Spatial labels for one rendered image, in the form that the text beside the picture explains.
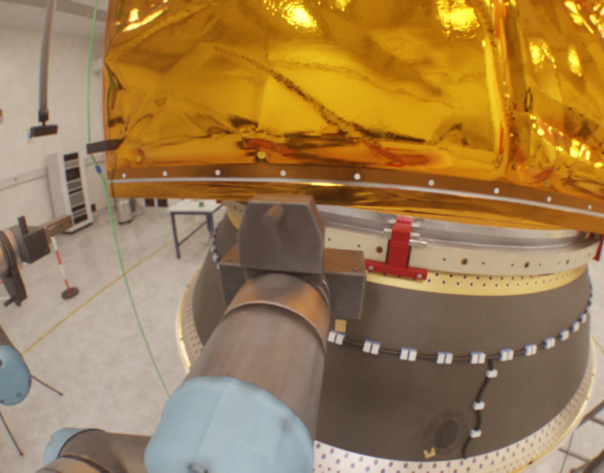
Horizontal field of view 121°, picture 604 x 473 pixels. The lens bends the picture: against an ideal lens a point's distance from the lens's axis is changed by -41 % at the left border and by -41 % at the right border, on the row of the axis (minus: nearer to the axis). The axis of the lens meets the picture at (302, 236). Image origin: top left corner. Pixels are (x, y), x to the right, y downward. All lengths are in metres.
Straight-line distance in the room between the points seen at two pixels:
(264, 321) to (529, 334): 0.68
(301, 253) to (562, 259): 0.64
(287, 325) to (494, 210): 0.58
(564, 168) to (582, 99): 0.17
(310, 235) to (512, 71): 0.57
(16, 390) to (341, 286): 0.42
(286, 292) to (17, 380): 0.37
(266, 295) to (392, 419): 0.56
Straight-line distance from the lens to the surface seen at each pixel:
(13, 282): 0.57
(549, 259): 0.70
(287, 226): 0.19
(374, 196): 0.60
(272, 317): 0.16
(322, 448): 0.76
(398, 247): 0.53
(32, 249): 0.54
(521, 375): 0.79
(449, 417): 0.72
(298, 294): 0.19
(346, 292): 0.25
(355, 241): 0.56
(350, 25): 0.58
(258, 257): 0.20
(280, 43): 0.58
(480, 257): 0.58
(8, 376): 0.43
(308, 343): 0.16
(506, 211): 0.69
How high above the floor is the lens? 1.91
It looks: 21 degrees down
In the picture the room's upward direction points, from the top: straight up
